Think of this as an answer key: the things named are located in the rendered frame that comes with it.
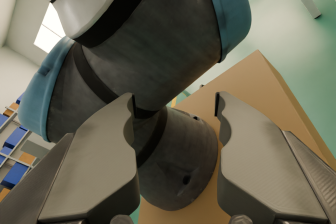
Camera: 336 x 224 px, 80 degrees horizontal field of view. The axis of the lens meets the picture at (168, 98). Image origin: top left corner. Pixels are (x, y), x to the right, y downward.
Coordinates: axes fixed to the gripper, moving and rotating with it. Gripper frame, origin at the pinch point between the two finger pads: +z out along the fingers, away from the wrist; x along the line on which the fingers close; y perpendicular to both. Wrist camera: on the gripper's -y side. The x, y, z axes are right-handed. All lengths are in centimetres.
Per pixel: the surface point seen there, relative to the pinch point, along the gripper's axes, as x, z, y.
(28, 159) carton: -342, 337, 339
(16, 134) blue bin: -375, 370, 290
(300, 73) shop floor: 81, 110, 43
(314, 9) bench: 99, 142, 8
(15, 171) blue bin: -352, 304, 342
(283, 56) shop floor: 81, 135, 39
